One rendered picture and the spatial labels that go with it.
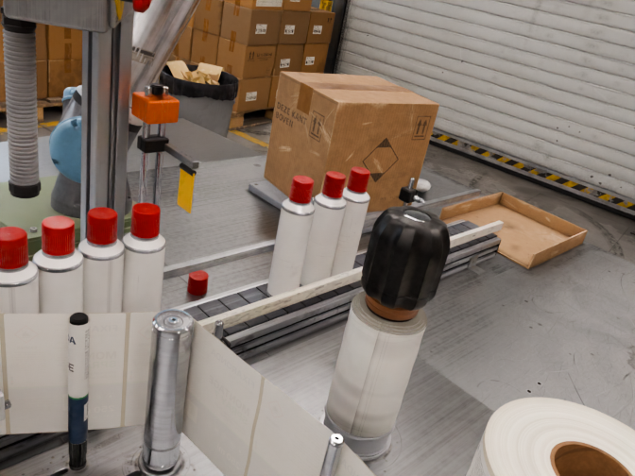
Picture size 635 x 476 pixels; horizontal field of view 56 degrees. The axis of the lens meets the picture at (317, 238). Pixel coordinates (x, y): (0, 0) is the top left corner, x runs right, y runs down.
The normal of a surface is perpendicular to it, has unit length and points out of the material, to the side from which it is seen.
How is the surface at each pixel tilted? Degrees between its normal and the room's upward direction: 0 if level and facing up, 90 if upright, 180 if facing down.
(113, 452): 0
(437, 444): 0
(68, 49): 91
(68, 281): 90
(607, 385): 0
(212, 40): 88
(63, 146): 92
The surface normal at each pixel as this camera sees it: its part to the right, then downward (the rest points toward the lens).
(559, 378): 0.18, -0.88
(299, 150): -0.81, 0.11
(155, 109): 0.68, 0.44
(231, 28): -0.56, 0.28
